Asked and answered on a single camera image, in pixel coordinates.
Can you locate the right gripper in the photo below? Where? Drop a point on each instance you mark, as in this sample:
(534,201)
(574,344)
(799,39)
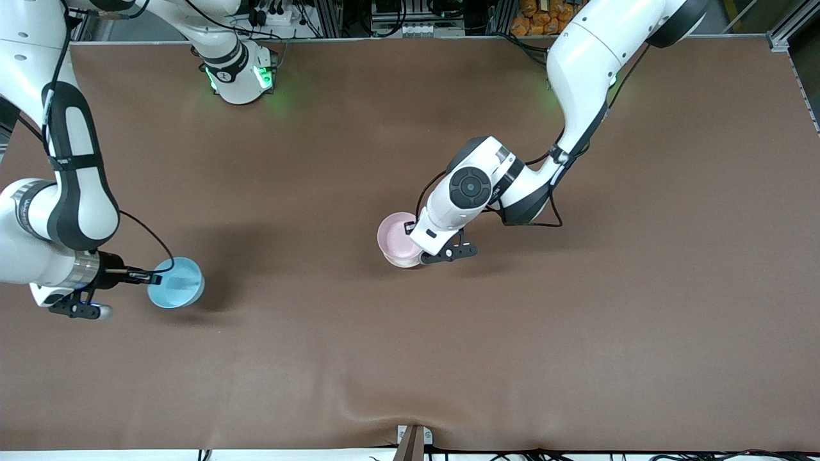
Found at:
(113,269)

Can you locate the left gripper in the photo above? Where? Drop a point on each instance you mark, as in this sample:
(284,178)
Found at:
(407,227)

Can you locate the pink bowl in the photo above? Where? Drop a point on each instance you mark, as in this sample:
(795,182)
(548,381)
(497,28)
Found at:
(394,234)

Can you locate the blue bowl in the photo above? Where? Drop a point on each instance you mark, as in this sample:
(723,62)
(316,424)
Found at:
(180,285)

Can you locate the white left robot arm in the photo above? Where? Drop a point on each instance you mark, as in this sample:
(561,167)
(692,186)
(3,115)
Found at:
(589,57)

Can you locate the brown table mat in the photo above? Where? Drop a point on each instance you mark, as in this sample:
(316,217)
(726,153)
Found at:
(410,358)

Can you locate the grey equipment box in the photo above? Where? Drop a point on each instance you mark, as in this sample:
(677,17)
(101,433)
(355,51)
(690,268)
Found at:
(416,25)

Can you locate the orange snack packs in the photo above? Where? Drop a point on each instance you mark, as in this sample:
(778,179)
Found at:
(538,19)

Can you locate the white power strip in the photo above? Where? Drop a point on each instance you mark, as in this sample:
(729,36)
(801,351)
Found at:
(272,17)

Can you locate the metal bracket with post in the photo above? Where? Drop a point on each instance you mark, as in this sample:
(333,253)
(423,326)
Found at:
(413,442)

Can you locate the aluminium frame profile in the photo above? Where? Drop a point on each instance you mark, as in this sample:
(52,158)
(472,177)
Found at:
(791,25)

